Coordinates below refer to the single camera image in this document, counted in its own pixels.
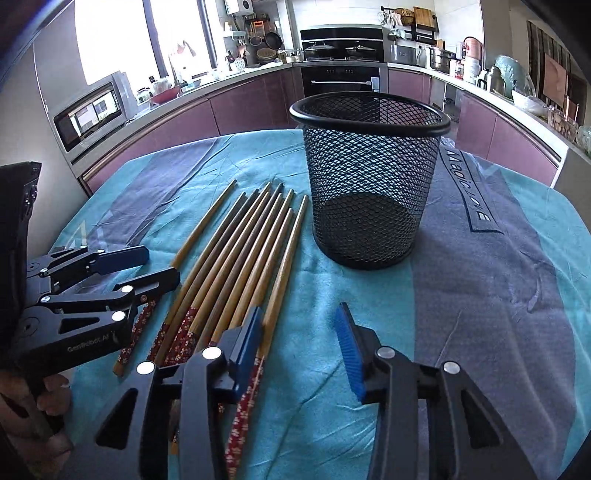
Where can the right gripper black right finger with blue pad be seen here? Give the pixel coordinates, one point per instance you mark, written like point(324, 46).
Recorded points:
point(468, 439)

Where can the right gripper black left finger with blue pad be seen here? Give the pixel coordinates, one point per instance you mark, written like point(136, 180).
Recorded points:
point(129, 438)

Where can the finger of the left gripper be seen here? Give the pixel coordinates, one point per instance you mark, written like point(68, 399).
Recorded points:
point(151, 286)
point(74, 266)

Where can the bamboo chopstick red floral end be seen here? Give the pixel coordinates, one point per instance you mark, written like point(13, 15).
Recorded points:
point(269, 210)
point(199, 287)
point(148, 306)
point(208, 258)
point(217, 258)
point(240, 425)
point(263, 267)
point(199, 318)

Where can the pink kitchen cabinets left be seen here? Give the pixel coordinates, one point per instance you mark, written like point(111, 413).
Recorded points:
point(258, 102)

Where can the pink kitchen cabinets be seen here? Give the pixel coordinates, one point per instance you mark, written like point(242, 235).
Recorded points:
point(482, 123)
point(258, 102)

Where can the kitchen window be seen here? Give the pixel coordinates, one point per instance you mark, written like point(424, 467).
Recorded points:
point(143, 39)

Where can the pink kitchen cabinets right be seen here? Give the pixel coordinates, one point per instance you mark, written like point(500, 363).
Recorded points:
point(482, 123)

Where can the person's left hand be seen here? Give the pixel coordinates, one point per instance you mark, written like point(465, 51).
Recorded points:
point(44, 457)

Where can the silver toaster oven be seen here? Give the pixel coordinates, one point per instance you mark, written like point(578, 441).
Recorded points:
point(92, 114)

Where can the teal and grey tablecloth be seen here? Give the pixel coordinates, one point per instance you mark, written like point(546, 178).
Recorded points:
point(511, 304)

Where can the pink bowl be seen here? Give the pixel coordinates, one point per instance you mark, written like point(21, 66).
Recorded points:
point(165, 96)

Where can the black mesh utensil holder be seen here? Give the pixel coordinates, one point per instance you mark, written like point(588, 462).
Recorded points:
point(371, 159)

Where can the white water heater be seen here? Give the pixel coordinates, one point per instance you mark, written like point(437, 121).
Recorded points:
point(238, 7)

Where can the black built-in oven stove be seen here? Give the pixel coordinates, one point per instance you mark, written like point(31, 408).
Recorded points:
point(343, 57)

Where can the mint green kettle appliance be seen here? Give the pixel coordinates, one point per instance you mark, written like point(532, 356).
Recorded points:
point(515, 76)

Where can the steel stock pot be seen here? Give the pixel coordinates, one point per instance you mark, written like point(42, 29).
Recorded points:
point(441, 60)

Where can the pink thermos jug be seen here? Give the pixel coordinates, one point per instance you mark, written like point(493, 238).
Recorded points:
point(473, 48)

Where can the black wall rack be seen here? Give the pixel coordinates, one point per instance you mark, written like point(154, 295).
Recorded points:
point(415, 24)

